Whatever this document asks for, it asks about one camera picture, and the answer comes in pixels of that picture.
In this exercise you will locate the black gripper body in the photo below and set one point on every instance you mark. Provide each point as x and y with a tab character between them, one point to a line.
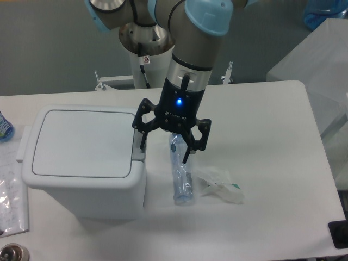
177	107

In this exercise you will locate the white plastic trash can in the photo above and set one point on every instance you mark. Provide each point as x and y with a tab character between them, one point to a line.
89	159

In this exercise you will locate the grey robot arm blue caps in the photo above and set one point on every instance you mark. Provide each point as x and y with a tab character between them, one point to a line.
196	29

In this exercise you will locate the clear crushed plastic bottle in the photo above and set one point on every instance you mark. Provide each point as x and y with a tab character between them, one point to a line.
183	191

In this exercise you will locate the crumpled white plastic wrapper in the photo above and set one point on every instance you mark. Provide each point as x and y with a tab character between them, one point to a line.
217	182

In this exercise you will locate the blue green bottle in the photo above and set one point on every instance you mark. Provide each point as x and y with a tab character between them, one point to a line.
7	129

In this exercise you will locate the paper sheet in plastic sleeve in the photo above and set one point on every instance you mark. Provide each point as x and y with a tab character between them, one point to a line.
14	196

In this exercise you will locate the blue water jug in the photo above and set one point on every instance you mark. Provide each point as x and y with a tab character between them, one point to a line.
316	12

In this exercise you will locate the black device at table edge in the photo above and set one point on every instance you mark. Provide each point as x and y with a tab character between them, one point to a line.
338	231

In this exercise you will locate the round metal connector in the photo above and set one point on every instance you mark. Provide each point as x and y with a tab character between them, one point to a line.
14	252

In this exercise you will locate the white pedestal base frame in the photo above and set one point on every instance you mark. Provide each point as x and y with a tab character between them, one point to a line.
127	82

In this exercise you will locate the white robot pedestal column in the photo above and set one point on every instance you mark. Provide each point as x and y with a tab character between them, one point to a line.
146	68

